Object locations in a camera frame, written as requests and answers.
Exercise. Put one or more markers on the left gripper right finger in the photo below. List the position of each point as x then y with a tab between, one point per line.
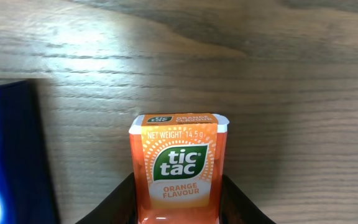
238	208

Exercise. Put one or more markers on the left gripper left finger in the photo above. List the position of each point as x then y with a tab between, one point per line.
120	205

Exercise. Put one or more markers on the orange candy box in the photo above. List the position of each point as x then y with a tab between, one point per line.
179	161

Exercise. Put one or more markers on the blue candy pack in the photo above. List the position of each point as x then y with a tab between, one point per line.
11	155

